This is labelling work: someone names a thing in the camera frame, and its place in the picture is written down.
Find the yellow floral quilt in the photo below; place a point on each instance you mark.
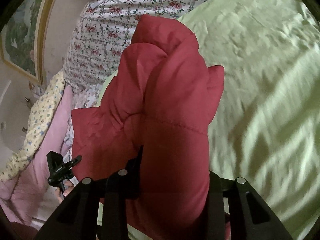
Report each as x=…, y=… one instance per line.
x=42, y=120

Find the light green bed sheet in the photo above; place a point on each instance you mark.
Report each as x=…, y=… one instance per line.
x=262, y=80

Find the pink blanket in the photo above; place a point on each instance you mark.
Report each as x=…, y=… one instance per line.
x=30, y=177

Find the rose print quilt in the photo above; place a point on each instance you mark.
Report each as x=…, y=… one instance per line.
x=100, y=30

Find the red quilted puffer jacket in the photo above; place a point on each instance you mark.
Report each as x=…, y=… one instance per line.
x=162, y=120

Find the person's left hand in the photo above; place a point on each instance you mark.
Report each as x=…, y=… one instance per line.
x=65, y=192

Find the gold framed wall picture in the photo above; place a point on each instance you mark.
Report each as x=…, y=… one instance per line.
x=20, y=35

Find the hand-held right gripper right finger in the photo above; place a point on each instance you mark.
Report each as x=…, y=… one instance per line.
x=216, y=187

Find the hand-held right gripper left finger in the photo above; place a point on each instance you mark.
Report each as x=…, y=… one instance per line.
x=132, y=175

